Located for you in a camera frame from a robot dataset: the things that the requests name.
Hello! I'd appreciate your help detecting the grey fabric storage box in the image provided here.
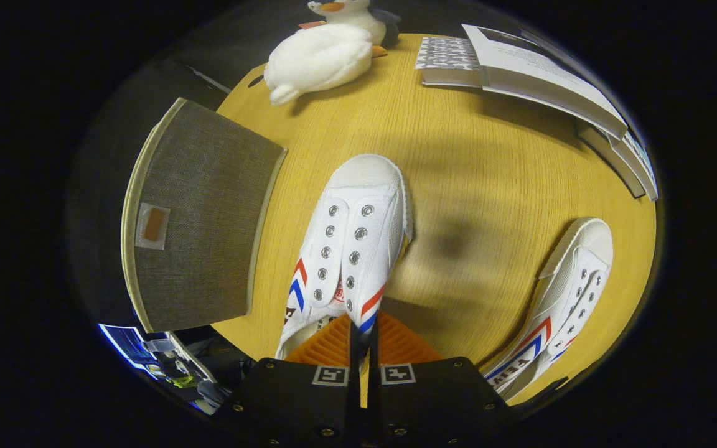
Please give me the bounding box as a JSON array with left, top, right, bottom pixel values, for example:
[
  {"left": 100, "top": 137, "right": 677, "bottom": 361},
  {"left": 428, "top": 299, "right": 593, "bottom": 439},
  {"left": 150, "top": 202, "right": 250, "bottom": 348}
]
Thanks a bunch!
[{"left": 121, "top": 97, "right": 288, "bottom": 334}]

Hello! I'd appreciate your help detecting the thick pale book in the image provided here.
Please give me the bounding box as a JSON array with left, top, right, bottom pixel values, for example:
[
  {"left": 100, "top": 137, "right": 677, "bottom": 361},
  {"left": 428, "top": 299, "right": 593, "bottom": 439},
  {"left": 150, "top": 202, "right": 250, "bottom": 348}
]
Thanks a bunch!
[{"left": 576, "top": 121, "right": 645, "bottom": 198}]

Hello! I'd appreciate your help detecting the white book dark photo cover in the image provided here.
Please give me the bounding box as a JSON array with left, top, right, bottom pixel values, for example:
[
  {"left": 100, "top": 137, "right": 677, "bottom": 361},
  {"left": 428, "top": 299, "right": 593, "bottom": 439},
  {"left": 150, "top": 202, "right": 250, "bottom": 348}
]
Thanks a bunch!
[{"left": 461, "top": 24, "right": 629, "bottom": 141}]

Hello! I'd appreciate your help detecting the grey patterned book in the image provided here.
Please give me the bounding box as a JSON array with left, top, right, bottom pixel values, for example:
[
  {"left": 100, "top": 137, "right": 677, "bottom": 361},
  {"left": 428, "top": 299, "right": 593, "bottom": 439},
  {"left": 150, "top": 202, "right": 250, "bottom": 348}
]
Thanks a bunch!
[{"left": 415, "top": 36, "right": 484, "bottom": 88}]

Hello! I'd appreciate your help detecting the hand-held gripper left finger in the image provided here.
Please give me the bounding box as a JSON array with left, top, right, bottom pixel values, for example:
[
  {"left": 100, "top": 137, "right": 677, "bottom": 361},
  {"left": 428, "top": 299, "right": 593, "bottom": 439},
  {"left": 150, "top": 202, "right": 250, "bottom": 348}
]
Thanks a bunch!
[{"left": 225, "top": 313, "right": 363, "bottom": 448}]

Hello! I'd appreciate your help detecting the white book teal cover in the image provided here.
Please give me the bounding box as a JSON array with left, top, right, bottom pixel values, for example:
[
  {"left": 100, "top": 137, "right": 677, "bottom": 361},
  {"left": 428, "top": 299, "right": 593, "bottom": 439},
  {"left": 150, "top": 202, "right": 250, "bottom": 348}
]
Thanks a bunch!
[{"left": 607, "top": 128, "right": 659, "bottom": 202}]

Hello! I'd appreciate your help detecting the white canvas shoe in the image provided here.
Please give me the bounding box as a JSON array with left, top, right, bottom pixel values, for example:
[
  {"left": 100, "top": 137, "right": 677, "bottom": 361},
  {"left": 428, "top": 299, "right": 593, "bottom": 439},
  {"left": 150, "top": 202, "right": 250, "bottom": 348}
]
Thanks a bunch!
[
  {"left": 274, "top": 154, "right": 413, "bottom": 362},
  {"left": 482, "top": 217, "right": 614, "bottom": 402}
]

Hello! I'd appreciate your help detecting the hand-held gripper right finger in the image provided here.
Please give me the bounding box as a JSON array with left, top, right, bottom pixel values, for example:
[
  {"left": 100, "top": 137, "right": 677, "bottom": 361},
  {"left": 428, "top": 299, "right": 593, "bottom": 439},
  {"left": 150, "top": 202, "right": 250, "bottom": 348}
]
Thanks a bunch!
[{"left": 370, "top": 311, "right": 513, "bottom": 448}]

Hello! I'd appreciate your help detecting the white penguin plush toy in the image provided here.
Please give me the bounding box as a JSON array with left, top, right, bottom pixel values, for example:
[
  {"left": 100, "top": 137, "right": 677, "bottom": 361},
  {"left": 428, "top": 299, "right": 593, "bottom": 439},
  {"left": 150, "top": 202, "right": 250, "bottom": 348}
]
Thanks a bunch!
[{"left": 264, "top": 0, "right": 403, "bottom": 106}]

